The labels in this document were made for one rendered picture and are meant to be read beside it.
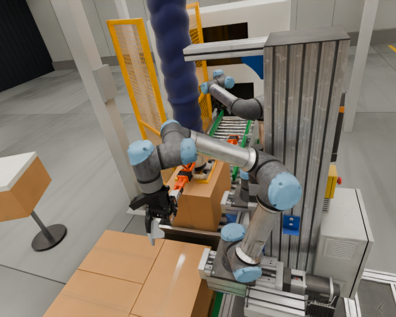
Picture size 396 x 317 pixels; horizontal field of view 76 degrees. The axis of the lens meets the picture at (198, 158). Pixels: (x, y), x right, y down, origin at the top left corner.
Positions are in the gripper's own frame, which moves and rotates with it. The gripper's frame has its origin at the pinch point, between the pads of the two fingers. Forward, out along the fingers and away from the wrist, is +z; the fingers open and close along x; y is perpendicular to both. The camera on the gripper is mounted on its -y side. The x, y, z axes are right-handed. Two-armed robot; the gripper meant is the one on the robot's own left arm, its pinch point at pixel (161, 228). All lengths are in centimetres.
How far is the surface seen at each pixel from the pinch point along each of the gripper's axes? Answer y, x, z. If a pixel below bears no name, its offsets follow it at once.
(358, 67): 125, 356, 52
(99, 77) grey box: -122, 136, -18
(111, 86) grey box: -122, 148, -6
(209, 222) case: -15, 77, 84
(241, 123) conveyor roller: -26, 275, 97
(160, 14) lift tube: -31, 98, -61
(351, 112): 126, 356, 119
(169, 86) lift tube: -35, 98, -19
